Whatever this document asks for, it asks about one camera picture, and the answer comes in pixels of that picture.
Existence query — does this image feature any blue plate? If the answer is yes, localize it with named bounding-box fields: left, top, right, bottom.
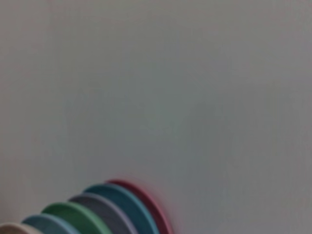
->
left=21, top=214, right=77, bottom=234

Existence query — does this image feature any dark green plate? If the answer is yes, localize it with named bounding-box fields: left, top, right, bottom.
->
left=40, top=202, right=107, bottom=234

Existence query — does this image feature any beige plate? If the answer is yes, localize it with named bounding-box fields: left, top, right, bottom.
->
left=0, top=223, right=38, bottom=234

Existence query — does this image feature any grey lavender plate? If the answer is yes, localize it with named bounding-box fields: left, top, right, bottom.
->
left=68, top=194, right=137, bottom=234

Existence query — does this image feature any crimson red plate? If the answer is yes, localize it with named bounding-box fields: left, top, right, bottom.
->
left=104, top=179, right=174, bottom=234

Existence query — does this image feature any teal plate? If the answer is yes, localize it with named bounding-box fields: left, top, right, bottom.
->
left=82, top=184, right=159, bottom=234

